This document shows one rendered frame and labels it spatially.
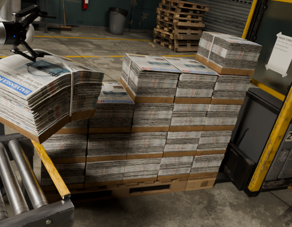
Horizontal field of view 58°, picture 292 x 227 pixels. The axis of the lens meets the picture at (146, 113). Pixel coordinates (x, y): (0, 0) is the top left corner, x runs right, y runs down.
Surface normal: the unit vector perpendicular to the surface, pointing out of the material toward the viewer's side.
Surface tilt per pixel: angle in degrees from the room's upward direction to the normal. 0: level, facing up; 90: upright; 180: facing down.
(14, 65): 12
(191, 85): 90
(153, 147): 90
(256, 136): 90
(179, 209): 0
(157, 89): 90
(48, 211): 0
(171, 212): 0
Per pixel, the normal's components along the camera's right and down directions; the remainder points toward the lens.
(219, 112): 0.33, 0.46
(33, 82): 0.04, -0.76
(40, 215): 0.17, -0.89
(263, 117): -0.93, 0.00
